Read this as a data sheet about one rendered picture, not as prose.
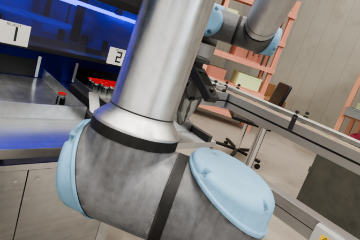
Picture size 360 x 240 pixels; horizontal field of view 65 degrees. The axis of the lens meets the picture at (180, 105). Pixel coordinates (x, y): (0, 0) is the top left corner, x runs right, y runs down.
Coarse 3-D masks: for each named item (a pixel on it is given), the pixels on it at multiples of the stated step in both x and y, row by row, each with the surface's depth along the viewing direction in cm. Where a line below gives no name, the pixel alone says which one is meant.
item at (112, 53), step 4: (112, 48) 98; (116, 48) 99; (112, 52) 99; (116, 52) 100; (124, 52) 102; (108, 56) 98; (112, 56) 99; (108, 60) 99; (112, 60) 100; (120, 60) 102; (116, 64) 102; (120, 64) 103
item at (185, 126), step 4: (76, 80) 94; (76, 84) 94; (80, 84) 92; (84, 88) 90; (88, 88) 88; (100, 100) 82; (104, 100) 93; (108, 100) 95; (100, 104) 82; (176, 116) 96; (176, 120) 86; (188, 120) 92; (176, 124) 86; (184, 124) 89; (188, 124) 90; (176, 128) 87; (180, 128) 88; (184, 128) 89; (188, 128) 91
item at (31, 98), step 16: (0, 80) 79; (16, 80) 84; (32, 80) 89; (48, 80) 90; (0, 96) 68; (16, 96) 72; (32, 96) 75; (48, 96) 79; (0, 112) 58; (16, 112) 60; (32, 112) 63; (48, 112) 65; (64, 112) 68; (80, 112) 70
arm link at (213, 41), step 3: (219, 6) 77; (222, 6) 77; (225, 9) 78; (204, 36) 78; (204, 39) 78; (207, 39) 78; (210, 39) 79; (213, 39) 79; (204, 42) 79; (207, 42) 79; (210, 42) 79; (213, 42) 79; (216, 42) 81; (213, 45) 80
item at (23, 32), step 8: (0, 24) 74; (8, 24) 76; (16, 24) 77; (0, 32) 75; (8, 32) 76; (24, 32) 79; (0, 40) 76; (8, 40) 77; (16, 40) 78; (24, 40) 79
